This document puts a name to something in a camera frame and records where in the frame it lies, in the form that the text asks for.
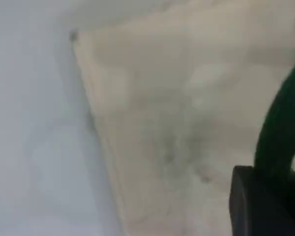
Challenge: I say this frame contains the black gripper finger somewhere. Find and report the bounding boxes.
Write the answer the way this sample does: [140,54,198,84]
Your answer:
[229,165,295,236]

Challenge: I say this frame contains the white handbag with green handles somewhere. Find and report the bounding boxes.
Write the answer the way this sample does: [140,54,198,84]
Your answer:
[68,0,295,236]

